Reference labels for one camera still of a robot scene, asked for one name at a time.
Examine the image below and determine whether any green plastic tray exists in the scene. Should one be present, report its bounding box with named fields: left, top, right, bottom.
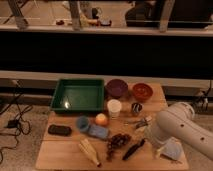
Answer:
left=50, top=79, right=105, bottom=114

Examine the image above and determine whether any black floor cable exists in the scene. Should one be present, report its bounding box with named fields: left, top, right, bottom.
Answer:
left=0, top=81, right=34, bottom=164

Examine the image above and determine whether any small blue bowl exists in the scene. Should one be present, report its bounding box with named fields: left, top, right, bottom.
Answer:
left=76, top=116, right=90, bottom=133

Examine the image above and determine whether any black rectangular case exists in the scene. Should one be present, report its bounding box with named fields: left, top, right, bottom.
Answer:
left=48, top=125, right=72, bottom=136

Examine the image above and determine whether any blue sponge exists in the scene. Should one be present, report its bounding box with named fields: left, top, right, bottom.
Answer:
left=88, top=124, right=109, bottom=140

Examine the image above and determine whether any dark grape bunch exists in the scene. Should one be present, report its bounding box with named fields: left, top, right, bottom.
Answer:
left=106, top=134, right=131, bottom=161

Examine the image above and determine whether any red bowl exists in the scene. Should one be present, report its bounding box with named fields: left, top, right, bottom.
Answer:
left=132, top=83, right=153, bottom=102

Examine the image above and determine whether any metal binder clip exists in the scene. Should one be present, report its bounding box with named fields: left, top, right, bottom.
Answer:
left=135, top=116, right=152, bottom=129

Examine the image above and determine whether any blue folded cloth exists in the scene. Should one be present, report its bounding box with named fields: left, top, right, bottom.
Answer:
left=160, top=139, right=183, bottom=161

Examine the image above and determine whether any corn cob toy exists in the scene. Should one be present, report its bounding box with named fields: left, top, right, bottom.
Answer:
left=78, top=139, right=101, bottom=167

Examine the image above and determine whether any black power adapter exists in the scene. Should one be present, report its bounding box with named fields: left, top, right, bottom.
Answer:
left=7, top=119, right=19, bottom=128

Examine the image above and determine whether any small metal cup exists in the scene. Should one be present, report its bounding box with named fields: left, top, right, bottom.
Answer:
left=131, top=102, right=143, bottom=116

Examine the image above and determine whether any orange peach fruit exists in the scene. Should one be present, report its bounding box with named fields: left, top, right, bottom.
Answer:
left=95, top=113, right=109, bottom=126

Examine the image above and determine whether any black brush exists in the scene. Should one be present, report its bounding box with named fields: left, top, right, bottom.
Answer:
left=122, top=139, right=145, bottom=161

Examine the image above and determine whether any white plastic cup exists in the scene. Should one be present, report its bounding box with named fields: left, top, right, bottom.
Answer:
left=107, top=99, right=122, bottom=118

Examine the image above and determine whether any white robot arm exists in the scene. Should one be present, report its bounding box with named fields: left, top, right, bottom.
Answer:
left=144, top=102, right=213, bottom=160

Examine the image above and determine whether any purple bowl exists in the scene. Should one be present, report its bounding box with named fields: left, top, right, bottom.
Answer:
left=105, top=79, right=128, bottom=98

